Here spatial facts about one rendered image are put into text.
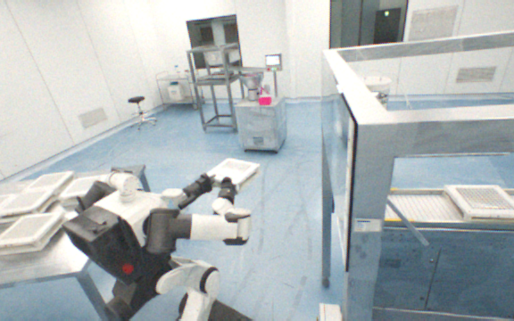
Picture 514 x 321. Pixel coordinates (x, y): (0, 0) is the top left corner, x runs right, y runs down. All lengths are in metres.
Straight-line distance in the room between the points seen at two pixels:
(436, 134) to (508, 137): 0.10
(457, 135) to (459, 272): 1.46
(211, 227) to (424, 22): 5.85
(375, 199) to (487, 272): 1.47
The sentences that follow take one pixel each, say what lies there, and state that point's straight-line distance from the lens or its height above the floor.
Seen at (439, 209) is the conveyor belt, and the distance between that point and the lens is 1.73.
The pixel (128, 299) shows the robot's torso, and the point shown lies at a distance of 1.32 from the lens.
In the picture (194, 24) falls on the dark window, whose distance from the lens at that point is 7.38.
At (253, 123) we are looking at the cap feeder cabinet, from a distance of 4.00.
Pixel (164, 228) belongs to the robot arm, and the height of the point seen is 1.24.
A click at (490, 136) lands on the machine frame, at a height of 1.63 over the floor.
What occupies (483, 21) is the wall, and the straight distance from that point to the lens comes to 6.61.
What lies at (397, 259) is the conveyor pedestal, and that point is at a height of 0.57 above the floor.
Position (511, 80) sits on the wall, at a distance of 6.97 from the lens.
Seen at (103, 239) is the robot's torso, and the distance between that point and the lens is 1.07.
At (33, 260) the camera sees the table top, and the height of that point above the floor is 0.86.
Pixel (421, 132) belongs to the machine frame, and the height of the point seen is 1.64.
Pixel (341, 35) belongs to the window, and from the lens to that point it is 6.35.
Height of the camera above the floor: 1.82
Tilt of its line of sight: 28 degrees down
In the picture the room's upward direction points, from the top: 7 degrees counter-clockwise
